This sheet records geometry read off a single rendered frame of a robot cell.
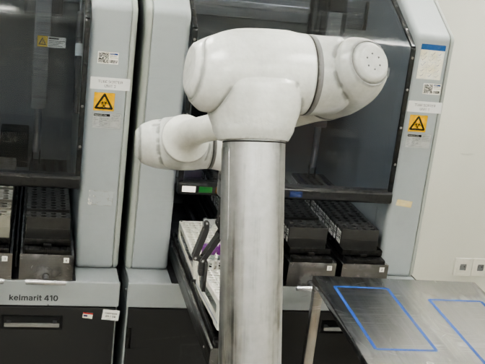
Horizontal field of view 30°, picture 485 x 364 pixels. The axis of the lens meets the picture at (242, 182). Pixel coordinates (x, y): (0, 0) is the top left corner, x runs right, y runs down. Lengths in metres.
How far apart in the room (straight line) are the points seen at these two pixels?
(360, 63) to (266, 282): 0.37
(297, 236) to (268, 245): 1.13
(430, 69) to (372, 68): 1.11
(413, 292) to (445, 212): 1.63
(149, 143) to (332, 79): 0.59
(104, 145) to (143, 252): 0.32
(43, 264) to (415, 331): 0.94
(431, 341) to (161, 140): 0.75
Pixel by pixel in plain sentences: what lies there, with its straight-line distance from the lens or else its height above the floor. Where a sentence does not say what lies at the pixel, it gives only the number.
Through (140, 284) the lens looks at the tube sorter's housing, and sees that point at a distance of 2.40.
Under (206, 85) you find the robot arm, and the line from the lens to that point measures 1.37.
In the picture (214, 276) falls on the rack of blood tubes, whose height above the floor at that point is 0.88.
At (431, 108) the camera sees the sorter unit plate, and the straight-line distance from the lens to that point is 2.56.
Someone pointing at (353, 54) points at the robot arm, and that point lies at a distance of 1.42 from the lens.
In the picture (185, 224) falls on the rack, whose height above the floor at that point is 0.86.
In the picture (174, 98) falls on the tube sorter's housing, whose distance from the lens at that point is 2.36.
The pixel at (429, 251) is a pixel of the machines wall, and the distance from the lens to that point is 4.00.
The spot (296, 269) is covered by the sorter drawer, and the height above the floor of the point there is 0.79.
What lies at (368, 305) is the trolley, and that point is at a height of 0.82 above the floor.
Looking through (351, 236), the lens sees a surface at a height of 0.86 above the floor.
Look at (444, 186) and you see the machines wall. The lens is 3.92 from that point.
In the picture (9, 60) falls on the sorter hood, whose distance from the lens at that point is 2.31.
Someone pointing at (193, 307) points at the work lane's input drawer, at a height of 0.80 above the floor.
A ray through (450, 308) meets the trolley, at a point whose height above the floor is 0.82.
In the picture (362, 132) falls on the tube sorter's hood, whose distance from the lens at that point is 2.48.
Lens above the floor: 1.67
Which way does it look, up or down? 16 degrees down
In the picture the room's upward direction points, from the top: 7 degrees clockwise
